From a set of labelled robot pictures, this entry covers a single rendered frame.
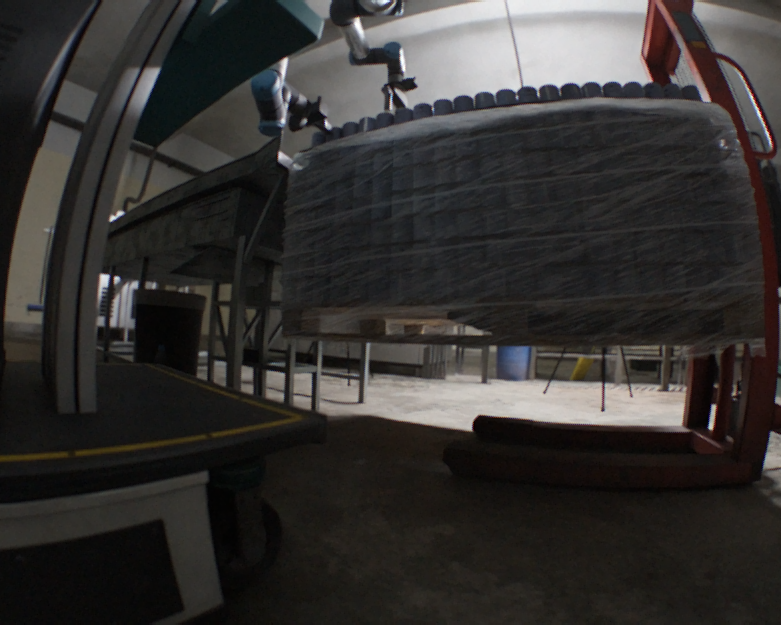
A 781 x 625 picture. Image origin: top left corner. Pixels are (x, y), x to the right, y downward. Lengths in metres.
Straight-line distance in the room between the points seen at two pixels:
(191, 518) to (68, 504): 0.14
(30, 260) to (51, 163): 1.82
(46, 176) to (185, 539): 7.45
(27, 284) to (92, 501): 7.02
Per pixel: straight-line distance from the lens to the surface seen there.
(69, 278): 0.51
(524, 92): 1.14
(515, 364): 3.98
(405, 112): 1.20
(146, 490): 0.39
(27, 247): 7.38
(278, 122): 1.05
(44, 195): 7.59
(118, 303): 6.22
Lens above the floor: 0.46
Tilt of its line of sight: 4 degrees up
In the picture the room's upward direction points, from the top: 3 degrees clockwise
